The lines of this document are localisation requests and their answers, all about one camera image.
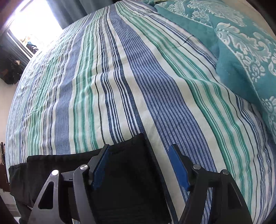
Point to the teal patterned pillow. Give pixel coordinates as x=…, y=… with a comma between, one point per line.
x=245, y=52

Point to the striped bed with sheet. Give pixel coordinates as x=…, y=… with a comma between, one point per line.
x=125, y=70

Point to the black pants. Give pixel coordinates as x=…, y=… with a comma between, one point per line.
x=129, y=188

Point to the left blue curtain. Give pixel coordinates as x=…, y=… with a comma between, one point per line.
x=67, y=12

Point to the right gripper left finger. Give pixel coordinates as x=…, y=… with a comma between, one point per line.
x=52, y=204

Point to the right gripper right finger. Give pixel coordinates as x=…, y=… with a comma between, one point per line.
x=228, y=204

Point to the dark clothes hanging on wall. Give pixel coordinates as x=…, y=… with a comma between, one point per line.
x=11, y=70

